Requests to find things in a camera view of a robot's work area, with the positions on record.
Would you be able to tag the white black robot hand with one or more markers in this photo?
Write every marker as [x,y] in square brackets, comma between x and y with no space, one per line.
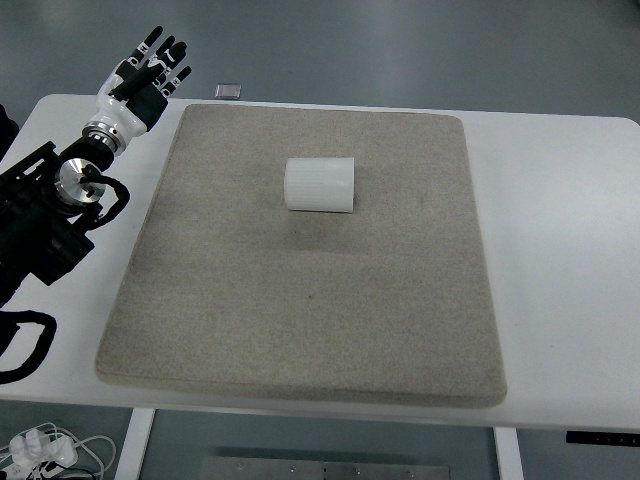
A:
[122,112]

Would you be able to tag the white cylindrical cup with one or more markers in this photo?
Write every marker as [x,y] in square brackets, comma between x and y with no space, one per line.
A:
[317,185]

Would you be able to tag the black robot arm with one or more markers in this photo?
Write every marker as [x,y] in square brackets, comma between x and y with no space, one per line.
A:
[50,225]

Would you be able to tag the small grey floor socket plate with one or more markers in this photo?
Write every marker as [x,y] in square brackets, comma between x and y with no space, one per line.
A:
[228,91]

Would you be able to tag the beige fabric mat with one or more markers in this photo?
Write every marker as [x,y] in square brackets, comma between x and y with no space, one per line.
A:
[300,310]

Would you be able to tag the white table leg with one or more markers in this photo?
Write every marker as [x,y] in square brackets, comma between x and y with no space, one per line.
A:
[134,445]
[509,455]

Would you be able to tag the white power strip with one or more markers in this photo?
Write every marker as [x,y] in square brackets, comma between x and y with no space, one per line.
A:
[42,447]

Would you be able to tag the grey metal plate with screws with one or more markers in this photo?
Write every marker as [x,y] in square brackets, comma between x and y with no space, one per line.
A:
[325,470]

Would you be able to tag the black table control panel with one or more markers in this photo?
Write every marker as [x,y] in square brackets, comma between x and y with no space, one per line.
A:
[602,437]

